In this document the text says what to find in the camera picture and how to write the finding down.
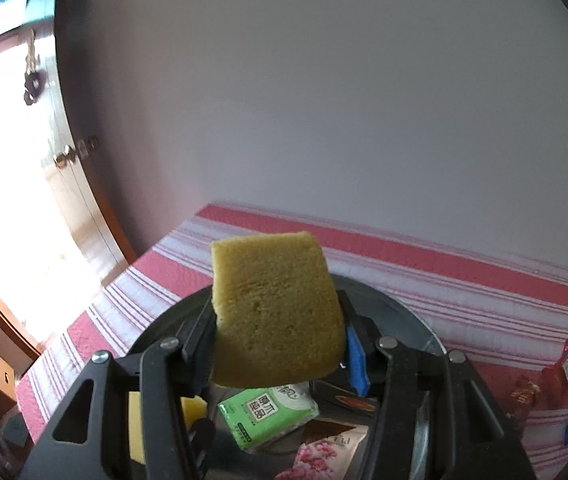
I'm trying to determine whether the green tissue pack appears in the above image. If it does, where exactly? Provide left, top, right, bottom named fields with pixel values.
left=216, top=381, right=321, bottom=453

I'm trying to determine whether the yellow wedge sponge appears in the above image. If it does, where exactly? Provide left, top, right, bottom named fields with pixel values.
left=210, top=231, right=347, bottom=389

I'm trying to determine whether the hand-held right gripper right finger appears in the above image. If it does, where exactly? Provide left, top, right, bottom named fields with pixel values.
left=336, top=289, right=537, bottom=480

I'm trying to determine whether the red white striped tablecloth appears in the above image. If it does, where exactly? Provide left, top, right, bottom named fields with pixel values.
left=14, top=203, right=568, bottom=480

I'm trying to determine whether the brass door handle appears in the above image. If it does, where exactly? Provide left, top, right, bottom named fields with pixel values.
left=53, top=136, right=101, bottom=168

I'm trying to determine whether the round black metal tin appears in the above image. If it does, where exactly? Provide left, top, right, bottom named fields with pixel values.
left=126, top=274, right=447, bottom=480

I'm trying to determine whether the wooden door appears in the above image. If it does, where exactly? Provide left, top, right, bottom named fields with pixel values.
left=0, top=25, right=137, bottom=361

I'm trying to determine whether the cardboard box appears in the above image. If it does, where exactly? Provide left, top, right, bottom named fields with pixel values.
left=0, top=355, right=20, bottom=416

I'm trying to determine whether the dark hanging door ornament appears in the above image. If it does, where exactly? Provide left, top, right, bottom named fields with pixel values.
left=23, top=30, right=47, bottom=107

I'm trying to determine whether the plain yellow sponge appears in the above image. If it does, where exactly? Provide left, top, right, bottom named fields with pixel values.
left=128, top=391, right=208, bottom=465

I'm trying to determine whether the pink floral packet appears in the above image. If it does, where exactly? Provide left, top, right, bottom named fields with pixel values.
left=274, top=420, right=370, bottom=480

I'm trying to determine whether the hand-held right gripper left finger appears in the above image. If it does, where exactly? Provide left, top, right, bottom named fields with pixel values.
left=21, top=305, right=217, bottom=480

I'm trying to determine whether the black box red emblem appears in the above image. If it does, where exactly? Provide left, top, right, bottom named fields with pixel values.
left=309, top=377, right=380, bottom=413

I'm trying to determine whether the red snack packet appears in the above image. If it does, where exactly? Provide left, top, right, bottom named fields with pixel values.
left=506, top=375, right=547, bottom=428
left=541, top=338, right=568, bottom=396

